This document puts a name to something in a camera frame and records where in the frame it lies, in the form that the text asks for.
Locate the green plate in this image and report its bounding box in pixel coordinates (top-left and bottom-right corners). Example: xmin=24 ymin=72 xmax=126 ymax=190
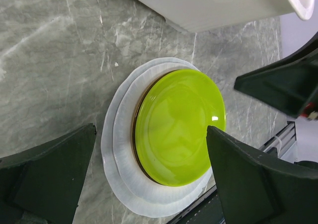
xmin=134 ymin=69 xmax=226 ymax=187

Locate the aluminium frame rail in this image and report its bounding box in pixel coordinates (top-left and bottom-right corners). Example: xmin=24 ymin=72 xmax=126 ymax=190
xmin=259 ymin=121 xmax=297 ymax=163

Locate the white plastic bin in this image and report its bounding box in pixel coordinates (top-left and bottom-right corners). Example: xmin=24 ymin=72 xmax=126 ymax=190
xmin=138 ymin=0 xmax=315 ymax=33

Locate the white plate under stack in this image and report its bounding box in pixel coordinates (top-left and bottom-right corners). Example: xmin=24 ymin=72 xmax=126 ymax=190
xmin=101 ymin=57 xmax=208 ymax=218

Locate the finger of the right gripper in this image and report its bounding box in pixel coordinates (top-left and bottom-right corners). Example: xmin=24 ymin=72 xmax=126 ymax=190
xmin=234 ymin=35 xmax=318 ymax=119

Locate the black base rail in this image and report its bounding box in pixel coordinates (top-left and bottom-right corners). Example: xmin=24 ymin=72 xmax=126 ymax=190
xmin=167 ymin=185 xmax=226 ymax=224

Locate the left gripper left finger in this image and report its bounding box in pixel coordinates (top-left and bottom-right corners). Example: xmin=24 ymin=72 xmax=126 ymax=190
xmin=0 ymin=124 xmax=96 ymax=224

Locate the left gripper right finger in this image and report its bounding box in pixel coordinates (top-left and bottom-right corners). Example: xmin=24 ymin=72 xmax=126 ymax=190
xmin=206 ymin=126 xmax=318 ymax=224

